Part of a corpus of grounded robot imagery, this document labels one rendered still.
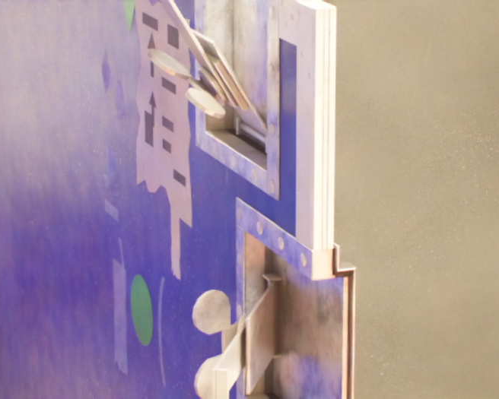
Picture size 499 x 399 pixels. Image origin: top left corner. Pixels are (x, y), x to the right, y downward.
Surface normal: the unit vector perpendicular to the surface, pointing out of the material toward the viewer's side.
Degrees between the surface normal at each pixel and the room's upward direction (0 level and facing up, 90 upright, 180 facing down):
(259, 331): 90
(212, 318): 93
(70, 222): 90
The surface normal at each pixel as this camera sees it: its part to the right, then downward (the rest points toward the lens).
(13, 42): -0.94, 0.10
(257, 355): 0.98, 0.06
